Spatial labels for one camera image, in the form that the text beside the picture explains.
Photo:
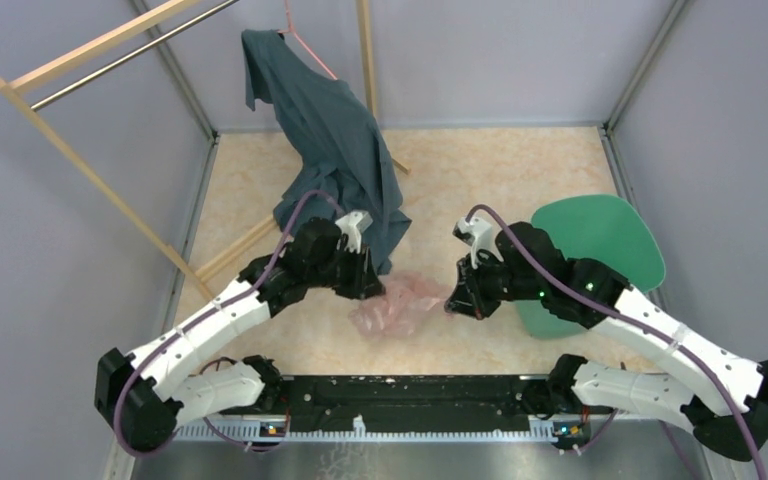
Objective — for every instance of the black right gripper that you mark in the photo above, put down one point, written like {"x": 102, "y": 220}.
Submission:
{"x": 467, "y": 297}

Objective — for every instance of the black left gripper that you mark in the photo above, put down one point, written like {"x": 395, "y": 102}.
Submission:
{"x": 364, "y": 281}

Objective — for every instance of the pink plastic trash bag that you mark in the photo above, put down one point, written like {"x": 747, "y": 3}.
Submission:
{"x": 410, "y": 298}

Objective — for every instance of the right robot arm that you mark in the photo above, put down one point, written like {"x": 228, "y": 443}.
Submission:
{"x": 719, "y": 397}

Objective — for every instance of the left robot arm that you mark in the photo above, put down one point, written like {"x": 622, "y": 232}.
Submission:
{"x": 148, "y": 393}

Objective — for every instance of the green plastic trash bin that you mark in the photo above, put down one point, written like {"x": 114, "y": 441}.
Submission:
{"x": 605, "y": 228}

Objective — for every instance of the dark teal shirt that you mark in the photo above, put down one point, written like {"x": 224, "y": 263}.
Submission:
{"x": 342, "y": 149}

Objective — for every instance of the pink clothes hanger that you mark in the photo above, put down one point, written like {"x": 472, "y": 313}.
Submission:
{"x": 291, "y": 30}

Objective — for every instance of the wooden clothes rack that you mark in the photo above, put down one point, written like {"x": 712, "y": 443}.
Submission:
{"x": 105, "y": 129}

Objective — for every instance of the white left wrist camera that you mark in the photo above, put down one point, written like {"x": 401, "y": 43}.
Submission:
{"x": 353, "y": 225}

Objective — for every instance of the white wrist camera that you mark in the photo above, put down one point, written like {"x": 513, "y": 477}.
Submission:
{"x": 478, "y": 234}
{"x": 353, "y": 225}

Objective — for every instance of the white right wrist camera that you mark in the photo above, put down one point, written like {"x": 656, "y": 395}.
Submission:
{"x": 478, "y": 234}

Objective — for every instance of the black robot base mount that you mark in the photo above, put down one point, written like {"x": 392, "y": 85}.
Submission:
{"x": 430, "y": 403}

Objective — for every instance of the grey slotted cable duct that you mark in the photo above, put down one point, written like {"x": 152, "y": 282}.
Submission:
{"x": 256, "y": 432}

